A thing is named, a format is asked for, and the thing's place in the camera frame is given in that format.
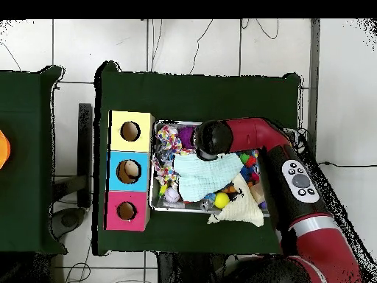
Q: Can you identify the dark green tablecloth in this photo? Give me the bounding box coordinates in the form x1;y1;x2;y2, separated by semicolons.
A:
0;65;67;255
92;60;303;256

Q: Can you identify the wooden box with three holes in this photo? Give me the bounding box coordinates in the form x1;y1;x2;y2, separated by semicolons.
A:
104;110;156;232

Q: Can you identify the orange round object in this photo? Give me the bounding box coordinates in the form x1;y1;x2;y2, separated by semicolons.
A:
0;129;12;170

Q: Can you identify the yellow ball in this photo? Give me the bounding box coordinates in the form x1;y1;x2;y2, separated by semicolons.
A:
214;192;231;209

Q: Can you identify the black cable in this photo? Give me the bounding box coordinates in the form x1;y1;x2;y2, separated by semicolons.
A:
317;161;377;169

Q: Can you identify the black pedestal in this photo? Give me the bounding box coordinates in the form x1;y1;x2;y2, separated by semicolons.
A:
155;251;228;283

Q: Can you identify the colourful confetti print packet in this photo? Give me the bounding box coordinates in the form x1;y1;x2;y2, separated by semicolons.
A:
151;125;183;186

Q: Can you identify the mint waffle cloth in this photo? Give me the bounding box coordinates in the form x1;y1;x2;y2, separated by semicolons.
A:
173;151;244;203

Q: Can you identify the dark grey floor base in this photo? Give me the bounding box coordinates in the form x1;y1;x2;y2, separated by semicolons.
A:
51;207;87;240

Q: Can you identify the shallow clear mesh bin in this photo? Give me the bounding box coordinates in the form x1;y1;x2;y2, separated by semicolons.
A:
149;119;298;219

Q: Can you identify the cream waffle cloth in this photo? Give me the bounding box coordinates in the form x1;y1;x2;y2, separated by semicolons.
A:
206;173;265;228

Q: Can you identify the purple spiky ball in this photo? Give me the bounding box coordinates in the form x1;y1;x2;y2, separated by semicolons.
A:
177;126;197;149

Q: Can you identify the white baseball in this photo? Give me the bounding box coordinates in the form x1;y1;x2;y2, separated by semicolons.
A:
163;186;181;203

